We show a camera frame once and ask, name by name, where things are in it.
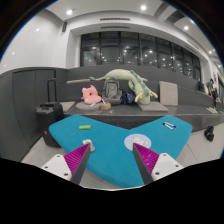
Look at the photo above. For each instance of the dark blue bag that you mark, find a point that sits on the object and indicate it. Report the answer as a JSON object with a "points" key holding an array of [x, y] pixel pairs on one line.
{"points": [[127, 98]]}

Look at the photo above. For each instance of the white computer mouse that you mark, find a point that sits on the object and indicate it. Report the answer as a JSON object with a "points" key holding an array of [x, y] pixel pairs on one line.
{"points": [[90, 143]]}

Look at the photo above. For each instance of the black rolling suitcase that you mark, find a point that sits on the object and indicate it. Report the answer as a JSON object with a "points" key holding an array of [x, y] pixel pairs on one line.
{"points": [[47, 114]]}

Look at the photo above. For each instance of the grey flat seat cushion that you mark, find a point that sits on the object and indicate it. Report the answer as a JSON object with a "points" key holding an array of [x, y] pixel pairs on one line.
{"points": [[153, 106]]}

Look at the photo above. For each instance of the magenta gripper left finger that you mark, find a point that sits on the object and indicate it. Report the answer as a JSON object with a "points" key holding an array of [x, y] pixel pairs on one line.
{"points": [[77, 161]]}

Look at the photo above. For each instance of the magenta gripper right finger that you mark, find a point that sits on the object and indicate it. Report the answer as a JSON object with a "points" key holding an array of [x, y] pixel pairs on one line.
{"points": [[146, 160]]}

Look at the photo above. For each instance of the grey backpack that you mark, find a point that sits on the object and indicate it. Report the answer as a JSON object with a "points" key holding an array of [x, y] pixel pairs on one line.
{"points": [[111, 92]]}

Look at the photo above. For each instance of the pink plush toy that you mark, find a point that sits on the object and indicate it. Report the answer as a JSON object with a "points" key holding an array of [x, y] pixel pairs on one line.
{"points": [[90, 95]]}

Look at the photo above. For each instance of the grey square cushion upright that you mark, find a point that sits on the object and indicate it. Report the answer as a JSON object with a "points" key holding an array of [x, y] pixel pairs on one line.
{"points": [[168, 93]]}

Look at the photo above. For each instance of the blue white marker pen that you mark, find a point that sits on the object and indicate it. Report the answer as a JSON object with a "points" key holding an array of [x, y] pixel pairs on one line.
{"points": [[170, 124]]}

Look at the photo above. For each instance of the round white mouse pad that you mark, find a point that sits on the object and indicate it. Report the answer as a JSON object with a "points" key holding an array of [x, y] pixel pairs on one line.
{"points": [[137, 138]]}

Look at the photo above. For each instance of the teal table mat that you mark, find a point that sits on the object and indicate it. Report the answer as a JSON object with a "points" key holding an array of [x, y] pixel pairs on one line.
{"points": [[111, 160]]}

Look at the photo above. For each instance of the person in background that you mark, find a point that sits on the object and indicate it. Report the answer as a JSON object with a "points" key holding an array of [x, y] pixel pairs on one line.
{"points": [[211, 90]]}

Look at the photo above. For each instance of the round grey cushion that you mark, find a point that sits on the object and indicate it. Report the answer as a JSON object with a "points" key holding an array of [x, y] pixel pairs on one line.
{"points": [[88, 107]]}

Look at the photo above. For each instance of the black object on floor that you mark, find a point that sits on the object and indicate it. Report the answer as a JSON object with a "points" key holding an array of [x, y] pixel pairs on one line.
{"points": [[209, 133]]}

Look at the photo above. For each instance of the small tan basket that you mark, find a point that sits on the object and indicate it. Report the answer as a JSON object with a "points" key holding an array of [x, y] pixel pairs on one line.
{"points": [[106, 106]]}

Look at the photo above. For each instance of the green dragon plush toy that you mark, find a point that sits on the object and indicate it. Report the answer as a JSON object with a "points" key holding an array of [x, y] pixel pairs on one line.
{"points": [[136, 83]]}

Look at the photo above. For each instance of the green eraser block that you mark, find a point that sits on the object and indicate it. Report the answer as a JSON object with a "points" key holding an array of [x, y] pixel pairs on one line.
{"points": [[84, 127]]}

